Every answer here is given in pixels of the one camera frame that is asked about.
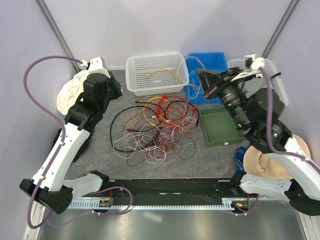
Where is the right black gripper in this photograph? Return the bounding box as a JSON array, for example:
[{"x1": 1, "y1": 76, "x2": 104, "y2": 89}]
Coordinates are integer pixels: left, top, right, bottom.
[{"x1": 196, "y1": 66, "x2": 251, "y2": 129}]

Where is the red ethernet cable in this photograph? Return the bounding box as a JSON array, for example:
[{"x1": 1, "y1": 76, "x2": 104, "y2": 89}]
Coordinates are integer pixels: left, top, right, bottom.
[{"x1": 156, "y1": 93, "x2": 198, "y2": 130}]

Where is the orange yellow cable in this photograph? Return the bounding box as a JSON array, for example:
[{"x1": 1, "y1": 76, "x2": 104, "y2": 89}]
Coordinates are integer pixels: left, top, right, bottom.
[{"x1": 142, "y1": 95, "x2": 163, "y2": 126}]

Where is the yellow ethernet cable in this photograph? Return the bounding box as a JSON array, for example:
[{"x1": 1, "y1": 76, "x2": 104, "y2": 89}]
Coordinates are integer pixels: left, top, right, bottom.
[{"x1": 146, "y1": 68, "x2": 179, "y2": 86}]

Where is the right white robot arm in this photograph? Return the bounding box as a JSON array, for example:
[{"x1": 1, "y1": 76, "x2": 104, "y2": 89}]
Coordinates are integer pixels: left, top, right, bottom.
[{"x1": 195, "y1": 66, "x2": 320, "y2": 216}]

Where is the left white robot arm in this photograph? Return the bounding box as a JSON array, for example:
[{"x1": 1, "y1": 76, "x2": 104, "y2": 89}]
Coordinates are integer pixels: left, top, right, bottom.
[{"x1": 19, "y1": 55, "x2": 123, "y2": 230}]

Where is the blue plastic bin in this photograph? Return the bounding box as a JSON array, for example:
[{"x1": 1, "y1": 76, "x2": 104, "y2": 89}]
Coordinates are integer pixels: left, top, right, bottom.
[{"x1": 186, "y1": 52, "x2": 228, "y2": 105}]

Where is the grey garment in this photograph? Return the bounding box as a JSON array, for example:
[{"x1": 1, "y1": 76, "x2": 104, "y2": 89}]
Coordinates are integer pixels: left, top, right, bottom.
[{"x1": 244, "y1": 78, "x2": 266, "y2": 98}]

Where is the cream white cloth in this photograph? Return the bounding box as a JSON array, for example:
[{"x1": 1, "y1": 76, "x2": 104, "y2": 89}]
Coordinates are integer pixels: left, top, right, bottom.
[{"x1": 56, "y1": 70, "x2": 89, "y2": 116}]

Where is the green plastic tray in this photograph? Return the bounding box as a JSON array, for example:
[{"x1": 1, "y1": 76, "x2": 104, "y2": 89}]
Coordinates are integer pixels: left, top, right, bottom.
[{"x1": 199, "y1": 107, "x2": 245, "y2": 148}]

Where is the white perforated basket left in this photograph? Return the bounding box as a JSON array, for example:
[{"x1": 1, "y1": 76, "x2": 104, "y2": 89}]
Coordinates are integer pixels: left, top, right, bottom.
[{"x1": 125, "y1": 52, "x2": 190, "y2": 96}]

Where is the white perforated basket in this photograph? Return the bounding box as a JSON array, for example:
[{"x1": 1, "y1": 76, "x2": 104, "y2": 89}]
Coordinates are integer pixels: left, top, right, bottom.
[
  {"x1": 125, "y1": 52, "x2": 190, "y2": 96},
  {"x1": 227, "y1": 57, "x2": 289, "y2": 107}
]

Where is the white perforated basket right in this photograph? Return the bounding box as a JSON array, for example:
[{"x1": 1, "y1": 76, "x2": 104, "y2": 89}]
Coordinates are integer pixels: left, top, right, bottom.
[{"x1": 227, "y1": 57, "x2": 289, "y2": 107}]

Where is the blue cloth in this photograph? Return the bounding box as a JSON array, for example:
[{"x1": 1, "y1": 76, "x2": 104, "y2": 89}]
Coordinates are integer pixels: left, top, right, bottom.
[{"x1": 234, "y1": 146, "x2": 247, "y2": 171}]

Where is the beige bucket hat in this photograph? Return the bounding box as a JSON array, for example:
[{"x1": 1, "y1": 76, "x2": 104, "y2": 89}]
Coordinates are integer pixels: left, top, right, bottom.
[{"x1": 242, "y1": 134, "x2": 312, "y2": 180}]

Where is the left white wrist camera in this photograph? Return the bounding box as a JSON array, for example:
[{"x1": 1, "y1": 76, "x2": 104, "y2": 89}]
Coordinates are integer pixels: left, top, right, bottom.
[{"x1": 79, "y1": 56, "x2": 110, "y2": 78}]

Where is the black cable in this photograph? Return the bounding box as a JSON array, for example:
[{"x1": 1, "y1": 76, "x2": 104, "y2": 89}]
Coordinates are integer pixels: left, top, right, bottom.
[{"x1": 109, "y1": 99, "x2": 201, "y2": 154}]

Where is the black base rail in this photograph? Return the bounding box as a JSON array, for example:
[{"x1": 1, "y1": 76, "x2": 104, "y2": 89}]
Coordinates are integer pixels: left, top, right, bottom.
[{"x1": 82, "y1": 177, "x2": 251, "y2": 205}]

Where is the slotted cable duct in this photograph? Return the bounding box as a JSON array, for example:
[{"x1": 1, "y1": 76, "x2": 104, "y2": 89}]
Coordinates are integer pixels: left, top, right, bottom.
[{"x1": 67, "y1": 198, "x2": 235, "y2": 211}]

